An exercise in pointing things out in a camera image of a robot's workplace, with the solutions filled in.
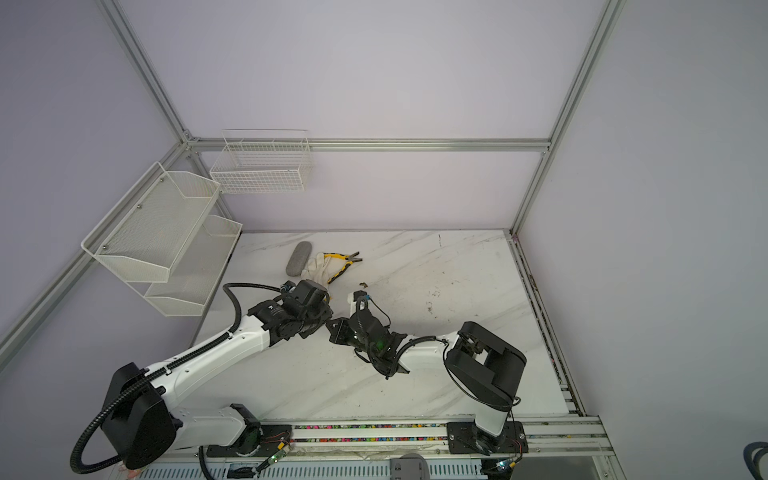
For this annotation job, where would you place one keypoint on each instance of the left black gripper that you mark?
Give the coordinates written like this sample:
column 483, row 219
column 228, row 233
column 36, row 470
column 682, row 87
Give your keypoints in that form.
column 326, row 313

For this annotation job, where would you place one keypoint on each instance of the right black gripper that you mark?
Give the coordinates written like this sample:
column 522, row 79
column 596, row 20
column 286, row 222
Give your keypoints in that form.
column 338, row 335

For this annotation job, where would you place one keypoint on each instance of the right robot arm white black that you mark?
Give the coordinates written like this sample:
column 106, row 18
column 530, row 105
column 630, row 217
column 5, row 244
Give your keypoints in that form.
column 480, row 364

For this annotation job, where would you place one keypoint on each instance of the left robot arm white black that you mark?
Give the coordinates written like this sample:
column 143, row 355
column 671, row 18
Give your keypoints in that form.
column 140, row 421

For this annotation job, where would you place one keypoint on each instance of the grey oval sharpening stone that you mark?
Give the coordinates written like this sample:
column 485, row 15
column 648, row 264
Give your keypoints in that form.
column 298, row 259

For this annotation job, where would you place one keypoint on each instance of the white work glove yellow cuff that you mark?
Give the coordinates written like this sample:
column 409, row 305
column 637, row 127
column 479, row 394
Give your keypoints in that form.
column 317, row 269

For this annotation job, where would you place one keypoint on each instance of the yellow black pliers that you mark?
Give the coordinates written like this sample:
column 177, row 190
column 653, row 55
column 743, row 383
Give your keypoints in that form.
column 347, row 261

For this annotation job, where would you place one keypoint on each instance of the grey round object bottom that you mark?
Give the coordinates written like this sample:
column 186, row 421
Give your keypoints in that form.
column 410, row 466

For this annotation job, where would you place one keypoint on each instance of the white two-tier mesh shelf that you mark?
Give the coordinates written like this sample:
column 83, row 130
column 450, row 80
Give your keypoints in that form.
column 165, row 241

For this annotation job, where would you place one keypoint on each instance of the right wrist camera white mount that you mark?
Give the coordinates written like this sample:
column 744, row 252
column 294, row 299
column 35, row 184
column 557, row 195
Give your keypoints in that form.
column 358, row 301

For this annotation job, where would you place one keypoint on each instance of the white wire basket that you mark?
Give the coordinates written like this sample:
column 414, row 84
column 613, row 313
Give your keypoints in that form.
column 256, row 161

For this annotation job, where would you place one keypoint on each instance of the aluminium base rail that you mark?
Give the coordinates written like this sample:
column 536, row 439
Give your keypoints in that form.
column 568, row 448

